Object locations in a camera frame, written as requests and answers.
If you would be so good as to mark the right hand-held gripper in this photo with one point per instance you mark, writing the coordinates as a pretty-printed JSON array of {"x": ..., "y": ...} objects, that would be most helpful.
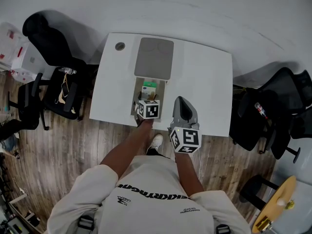
[{"x": 185, "y": 138}]

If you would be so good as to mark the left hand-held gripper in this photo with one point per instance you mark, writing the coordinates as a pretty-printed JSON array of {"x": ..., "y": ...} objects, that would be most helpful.
[{"x": 151, "y": 110}]

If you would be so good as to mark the green white box of bandages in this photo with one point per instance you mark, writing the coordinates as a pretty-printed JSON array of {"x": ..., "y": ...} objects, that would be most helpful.
[{"x": 149, "y": 89}]

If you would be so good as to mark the grey box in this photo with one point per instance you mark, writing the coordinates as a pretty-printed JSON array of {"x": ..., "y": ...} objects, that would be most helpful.
[{"x": 153, "y": 57}]

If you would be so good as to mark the person's left forearm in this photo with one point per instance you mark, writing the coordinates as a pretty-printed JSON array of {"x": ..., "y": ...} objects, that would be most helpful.
[{"x": 126, "y": 152}]

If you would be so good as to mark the person's right forearm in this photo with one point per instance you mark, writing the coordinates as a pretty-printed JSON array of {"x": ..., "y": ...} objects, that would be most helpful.
[{"x": 187, "y": 172}]

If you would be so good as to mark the person's white shoe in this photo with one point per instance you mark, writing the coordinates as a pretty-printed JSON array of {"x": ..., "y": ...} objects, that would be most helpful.
[{"x": 156, "y": 141}]

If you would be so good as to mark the person's black trouser leg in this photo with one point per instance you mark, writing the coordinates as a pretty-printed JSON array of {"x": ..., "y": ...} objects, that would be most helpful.
[{"x": 152, "y": 151}]

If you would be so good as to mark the person's cream t-shirt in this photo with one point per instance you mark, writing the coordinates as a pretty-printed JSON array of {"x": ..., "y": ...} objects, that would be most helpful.
[{"x": 151, "y": 203}]

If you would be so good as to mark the smartphone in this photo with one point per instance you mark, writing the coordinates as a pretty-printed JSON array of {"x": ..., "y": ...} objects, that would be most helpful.
[{"x": 64, "y": 88}]

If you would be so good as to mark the clear plastic water bottle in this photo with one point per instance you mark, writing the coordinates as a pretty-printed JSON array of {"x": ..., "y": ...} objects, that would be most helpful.
[{"x": 66, "y": 70}]

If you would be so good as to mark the wooden clothes hanger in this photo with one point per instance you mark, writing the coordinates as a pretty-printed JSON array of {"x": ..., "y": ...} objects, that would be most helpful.
[{"x": 61, "y": 99}]

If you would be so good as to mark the red label bottle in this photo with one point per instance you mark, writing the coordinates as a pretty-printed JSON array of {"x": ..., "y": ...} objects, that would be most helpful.
[{"x": 260, "y": 110}]

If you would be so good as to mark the black mesh office chair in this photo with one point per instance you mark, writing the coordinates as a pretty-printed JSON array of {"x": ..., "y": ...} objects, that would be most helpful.
[
  {"x": 303, "y": 111},
  {"x": 263, "y": 106}
]

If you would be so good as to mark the black stool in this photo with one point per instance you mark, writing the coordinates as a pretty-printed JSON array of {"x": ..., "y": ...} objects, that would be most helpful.
[{"x": 256, "y": 189}]

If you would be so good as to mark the black high-back office chair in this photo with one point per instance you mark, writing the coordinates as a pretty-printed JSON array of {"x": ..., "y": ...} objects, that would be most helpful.
[{"x": 48, "y": 40}]

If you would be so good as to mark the black armrest office chair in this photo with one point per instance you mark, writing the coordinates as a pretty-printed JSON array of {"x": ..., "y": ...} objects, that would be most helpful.
[{"x": 26, "y": 101}]

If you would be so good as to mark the small white cup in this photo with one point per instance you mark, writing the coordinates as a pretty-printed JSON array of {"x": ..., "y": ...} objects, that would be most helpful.
[{"x": 280, "y": 202}]

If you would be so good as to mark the round yellow wooden table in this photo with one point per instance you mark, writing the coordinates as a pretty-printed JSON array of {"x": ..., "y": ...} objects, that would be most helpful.
[{"x": 275, "y": 211}]

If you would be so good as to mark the small green yellow toy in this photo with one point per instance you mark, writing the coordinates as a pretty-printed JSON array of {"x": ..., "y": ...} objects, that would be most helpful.
[{"x": 290, "y": 204}]

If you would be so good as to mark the clear plastic storage bin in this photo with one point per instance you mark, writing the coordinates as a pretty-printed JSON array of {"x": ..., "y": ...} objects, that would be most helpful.
[{"x": 11, "y": 45}]

